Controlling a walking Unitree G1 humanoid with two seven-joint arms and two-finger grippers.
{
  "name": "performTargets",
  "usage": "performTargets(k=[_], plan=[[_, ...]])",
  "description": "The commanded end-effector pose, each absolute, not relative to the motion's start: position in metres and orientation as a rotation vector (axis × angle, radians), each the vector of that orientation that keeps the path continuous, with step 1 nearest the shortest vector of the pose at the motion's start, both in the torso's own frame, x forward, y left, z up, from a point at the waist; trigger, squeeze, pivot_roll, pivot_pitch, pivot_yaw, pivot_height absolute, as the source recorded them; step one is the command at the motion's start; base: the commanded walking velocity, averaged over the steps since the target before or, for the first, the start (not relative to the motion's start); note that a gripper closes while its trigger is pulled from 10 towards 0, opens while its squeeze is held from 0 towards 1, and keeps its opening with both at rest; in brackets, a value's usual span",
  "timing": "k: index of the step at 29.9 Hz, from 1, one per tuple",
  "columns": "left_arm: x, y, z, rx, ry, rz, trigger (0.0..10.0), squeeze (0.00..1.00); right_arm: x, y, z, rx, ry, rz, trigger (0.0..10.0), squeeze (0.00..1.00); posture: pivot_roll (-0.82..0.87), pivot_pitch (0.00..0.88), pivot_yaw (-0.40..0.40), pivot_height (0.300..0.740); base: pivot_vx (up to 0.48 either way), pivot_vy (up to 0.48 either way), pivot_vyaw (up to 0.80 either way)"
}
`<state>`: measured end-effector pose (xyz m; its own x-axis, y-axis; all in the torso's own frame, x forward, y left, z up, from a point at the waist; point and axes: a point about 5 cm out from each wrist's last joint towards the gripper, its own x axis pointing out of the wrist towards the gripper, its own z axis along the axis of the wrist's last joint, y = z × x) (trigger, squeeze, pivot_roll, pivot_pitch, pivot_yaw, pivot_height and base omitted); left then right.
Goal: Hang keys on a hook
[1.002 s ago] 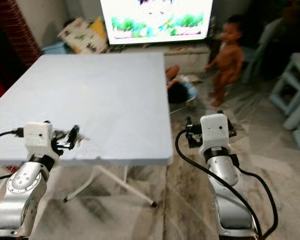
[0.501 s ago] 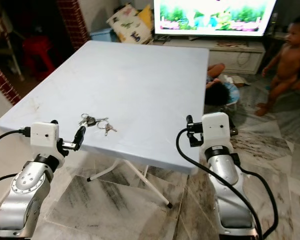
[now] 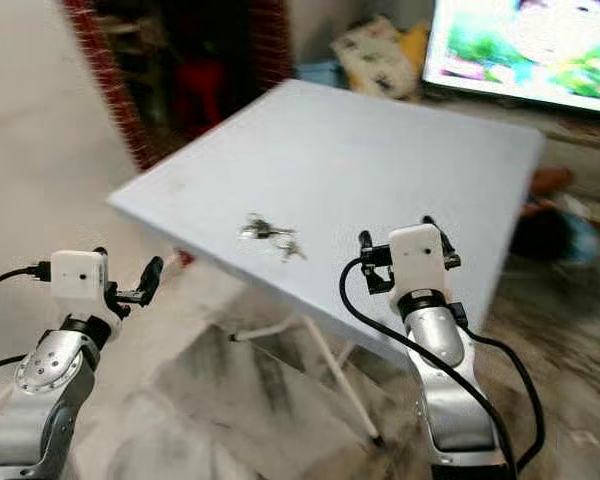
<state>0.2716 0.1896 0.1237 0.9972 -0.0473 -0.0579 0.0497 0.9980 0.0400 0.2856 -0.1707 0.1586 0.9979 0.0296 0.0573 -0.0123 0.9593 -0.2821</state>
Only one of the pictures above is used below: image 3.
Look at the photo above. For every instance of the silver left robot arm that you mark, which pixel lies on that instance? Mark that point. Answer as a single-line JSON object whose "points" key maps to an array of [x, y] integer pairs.
{"points": [[40, 400]]}

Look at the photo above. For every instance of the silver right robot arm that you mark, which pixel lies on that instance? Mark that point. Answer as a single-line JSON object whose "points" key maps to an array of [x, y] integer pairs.
{"points": [[455, 400]]}

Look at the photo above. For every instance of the white folding table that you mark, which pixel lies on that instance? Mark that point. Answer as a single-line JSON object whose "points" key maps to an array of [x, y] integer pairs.
{"points": [[350, 160]]}

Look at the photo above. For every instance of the silver key bunch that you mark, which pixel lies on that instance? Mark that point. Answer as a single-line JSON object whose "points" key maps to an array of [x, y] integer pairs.
{"points": [[268, 231]]}

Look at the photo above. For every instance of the dark and blue floor object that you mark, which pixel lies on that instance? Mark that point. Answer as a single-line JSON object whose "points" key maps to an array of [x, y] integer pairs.
{"points": [[545, 238]]}

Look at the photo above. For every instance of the red brick pillar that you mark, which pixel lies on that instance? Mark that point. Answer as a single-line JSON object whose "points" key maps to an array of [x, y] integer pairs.
{"points": [[115, 90], [270, 45]]}

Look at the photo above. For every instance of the patterned cream cushion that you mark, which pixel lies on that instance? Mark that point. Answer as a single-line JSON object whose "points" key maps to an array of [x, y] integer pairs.
{"points": [[375, 58]]}

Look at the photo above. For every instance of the blue plastic box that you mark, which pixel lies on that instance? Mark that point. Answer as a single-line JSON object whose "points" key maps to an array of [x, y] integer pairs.
{"points": [[318, 73]]}

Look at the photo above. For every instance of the red plastic stool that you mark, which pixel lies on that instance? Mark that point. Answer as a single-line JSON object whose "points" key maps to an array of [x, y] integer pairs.
{"points": [[200, 95]]}

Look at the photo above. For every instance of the television screen with cartoon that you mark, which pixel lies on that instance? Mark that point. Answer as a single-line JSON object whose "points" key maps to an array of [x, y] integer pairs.
{"points": [[530, 45]]}

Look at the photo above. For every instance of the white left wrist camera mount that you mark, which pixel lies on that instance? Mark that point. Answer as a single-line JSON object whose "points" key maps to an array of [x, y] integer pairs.
{"points": [[78, 282]]}

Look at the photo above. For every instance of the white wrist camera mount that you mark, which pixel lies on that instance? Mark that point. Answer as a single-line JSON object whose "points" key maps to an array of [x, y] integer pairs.
{"points": [[418, 258], [78, 282]]}

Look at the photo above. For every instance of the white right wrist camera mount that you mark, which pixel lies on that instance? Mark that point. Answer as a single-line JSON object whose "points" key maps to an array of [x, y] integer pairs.
{"points": [[418, 258]]}

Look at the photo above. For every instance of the white table leg frame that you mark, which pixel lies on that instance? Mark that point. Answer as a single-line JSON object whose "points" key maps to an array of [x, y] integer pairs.
{"points": [[342, 378]]}

